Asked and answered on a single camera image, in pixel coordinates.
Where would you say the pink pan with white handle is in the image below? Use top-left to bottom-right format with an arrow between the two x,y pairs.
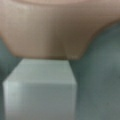
0,0 -> 120,120

